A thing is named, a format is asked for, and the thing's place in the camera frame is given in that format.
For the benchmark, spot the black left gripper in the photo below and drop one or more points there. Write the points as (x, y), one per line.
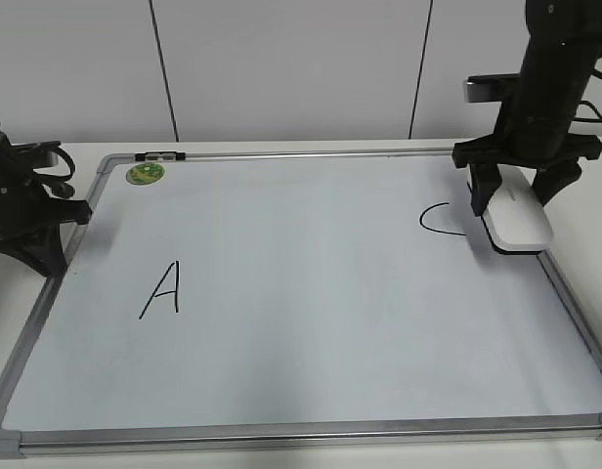
(35, 199)

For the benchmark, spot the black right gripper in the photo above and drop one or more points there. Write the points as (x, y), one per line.
(531, 131)

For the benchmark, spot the white whiteboard eraser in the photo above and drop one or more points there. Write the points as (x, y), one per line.
(514, 218)

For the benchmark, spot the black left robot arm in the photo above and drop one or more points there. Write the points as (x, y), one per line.
(35, 200)

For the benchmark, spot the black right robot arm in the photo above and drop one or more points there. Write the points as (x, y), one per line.
(565, 44)

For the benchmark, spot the green round magnet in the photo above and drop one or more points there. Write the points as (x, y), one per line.
(145, 174)

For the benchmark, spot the metal hanging clip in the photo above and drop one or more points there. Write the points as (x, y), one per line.
(160, 156)

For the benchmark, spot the white magnetic whiteboard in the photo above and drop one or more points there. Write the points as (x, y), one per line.
(295, 298)

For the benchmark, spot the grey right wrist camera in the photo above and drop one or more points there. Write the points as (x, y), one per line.
(489, 88)

